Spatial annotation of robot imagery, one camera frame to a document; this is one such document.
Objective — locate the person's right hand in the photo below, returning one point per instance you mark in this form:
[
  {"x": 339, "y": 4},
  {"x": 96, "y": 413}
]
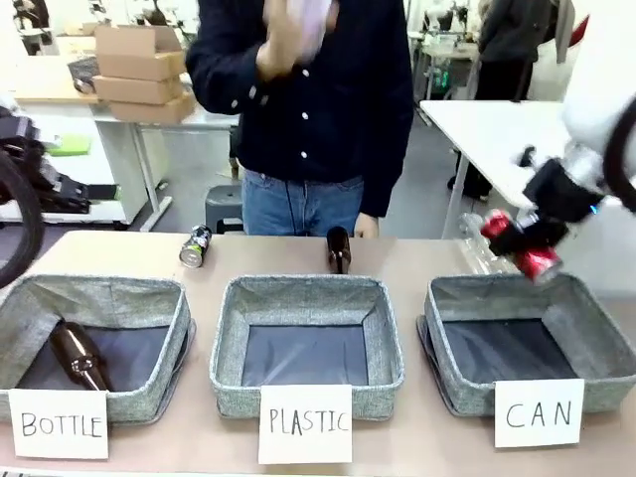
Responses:
[{"x": 278, "y": 57}]

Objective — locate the grey basket labelled can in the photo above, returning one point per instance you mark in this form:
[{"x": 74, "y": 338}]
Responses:
[{"x": 497, "y": 298}]

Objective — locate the red soda can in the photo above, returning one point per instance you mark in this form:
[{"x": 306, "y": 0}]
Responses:
[{"x": 539, "y": 261}]

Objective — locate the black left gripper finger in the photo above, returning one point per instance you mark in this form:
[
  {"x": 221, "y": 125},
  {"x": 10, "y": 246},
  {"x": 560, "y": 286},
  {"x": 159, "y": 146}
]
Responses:
[
  {"x": 64, "y": 205},
  {"x": 89, "y": 189}
]

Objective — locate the white paper label PLASTIC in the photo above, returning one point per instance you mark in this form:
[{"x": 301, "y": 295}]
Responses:
[{"x": 305, "y": 422}]

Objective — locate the background person in dark clothes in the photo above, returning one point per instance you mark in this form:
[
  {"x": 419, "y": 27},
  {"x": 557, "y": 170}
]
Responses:
[{"x": 507, "y": 49}]

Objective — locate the white paper label BOTTLE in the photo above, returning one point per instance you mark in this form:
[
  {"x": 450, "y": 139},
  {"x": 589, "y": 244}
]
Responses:
[{"x": 57, "y": 425}]

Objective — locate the person's right forearm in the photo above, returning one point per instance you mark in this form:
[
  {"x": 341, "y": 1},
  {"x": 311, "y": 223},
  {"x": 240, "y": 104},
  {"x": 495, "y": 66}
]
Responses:
[{"x": 223, "y": 69}]

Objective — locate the green flat item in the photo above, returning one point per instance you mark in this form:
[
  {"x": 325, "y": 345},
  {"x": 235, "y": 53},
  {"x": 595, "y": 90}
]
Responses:
[{"x": 69, "y": 145}]

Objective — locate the black and green can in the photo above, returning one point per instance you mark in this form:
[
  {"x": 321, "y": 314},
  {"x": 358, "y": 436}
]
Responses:
[{"x": 196, "y": 246}]

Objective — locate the person in navy shirt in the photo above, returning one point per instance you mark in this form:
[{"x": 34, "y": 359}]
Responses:
[{"x": 328, "y": 124}]

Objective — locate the grey plastic stool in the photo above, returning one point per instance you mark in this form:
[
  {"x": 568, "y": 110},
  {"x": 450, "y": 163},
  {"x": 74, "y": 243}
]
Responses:
[{"x": 223, "y": 206}]

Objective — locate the white background desk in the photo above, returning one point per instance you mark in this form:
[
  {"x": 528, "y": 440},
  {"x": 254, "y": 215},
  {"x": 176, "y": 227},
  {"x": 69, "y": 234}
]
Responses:
[{"x": 144, "y": 164}]

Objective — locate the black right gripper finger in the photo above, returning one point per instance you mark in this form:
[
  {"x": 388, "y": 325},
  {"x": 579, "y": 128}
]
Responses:
[
  {"x": 526, "y": 241},
  {"x": 527, "y": 217}
]

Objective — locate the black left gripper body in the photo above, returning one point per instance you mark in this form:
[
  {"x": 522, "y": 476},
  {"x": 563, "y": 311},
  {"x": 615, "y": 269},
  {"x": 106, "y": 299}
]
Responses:
[{"x": 25, "y": 149}]

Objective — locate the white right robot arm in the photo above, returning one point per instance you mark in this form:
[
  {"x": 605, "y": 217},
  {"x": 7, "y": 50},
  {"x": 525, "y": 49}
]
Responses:
[{"x": 584, "y": 74}]

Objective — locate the background workbench with equipment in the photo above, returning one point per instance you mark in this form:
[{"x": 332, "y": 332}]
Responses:
[{"x": 444, "y": 54}]

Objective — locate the flat cardboard box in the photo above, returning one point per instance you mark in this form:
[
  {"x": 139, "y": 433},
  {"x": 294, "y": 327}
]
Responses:
[
  {"x": 154, "y": 109},
  {"x": 136, "y": 89}
]

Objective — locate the white paper label CAN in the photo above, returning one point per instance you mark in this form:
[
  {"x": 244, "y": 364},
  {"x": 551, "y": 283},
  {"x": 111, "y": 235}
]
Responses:
[{"x": 539, "y": 413}]

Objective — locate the white background table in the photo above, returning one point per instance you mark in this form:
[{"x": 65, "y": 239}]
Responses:
[{"x": 487, "y": 129}]

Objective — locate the grey basket labelled plastic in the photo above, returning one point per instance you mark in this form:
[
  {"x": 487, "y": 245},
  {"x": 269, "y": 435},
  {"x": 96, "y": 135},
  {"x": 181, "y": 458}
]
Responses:
[{"x": 303, "y": 303}]

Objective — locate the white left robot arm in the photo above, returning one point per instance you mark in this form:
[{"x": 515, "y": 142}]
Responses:
[{"x": 7, "y": 105}]

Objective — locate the pale pink plastic item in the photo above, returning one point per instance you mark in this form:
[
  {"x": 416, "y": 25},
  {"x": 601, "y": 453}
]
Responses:
[{"x": 310, "y": 25}]

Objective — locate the grey basket labelled bottle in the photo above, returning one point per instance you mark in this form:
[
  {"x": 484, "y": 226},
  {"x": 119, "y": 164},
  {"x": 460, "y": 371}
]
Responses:
[{"x": 144, "y": 303}]

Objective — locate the brown glass bottle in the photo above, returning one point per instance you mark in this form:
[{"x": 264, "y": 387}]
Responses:
[
  {"x": 339, "y": 248},
  {"x": 77, "y": 353}
]

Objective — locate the person's left hand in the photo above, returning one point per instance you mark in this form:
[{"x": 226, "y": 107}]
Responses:
[{"x": 366, "y": 226}]

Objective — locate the person's left forearm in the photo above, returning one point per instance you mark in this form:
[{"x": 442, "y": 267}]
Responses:
[{"x": 390, "y": 169}]

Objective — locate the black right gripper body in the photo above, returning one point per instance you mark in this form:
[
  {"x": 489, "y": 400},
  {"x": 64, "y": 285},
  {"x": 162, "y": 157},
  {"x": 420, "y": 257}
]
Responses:
[{"x": 561, "y": 191}]

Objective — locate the wooden board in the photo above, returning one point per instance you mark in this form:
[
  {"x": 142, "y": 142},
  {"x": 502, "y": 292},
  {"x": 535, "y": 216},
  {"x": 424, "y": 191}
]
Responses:
[{"x": 54, "y": 89}]

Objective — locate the open cardboard box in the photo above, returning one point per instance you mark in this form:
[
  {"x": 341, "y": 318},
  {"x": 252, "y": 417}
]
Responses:
[{"x": 139, "y": 52}]

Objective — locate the clear plastic bottle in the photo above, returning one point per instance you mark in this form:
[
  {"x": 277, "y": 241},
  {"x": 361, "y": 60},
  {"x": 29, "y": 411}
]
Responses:
[{"x": 479, "y": 248}]

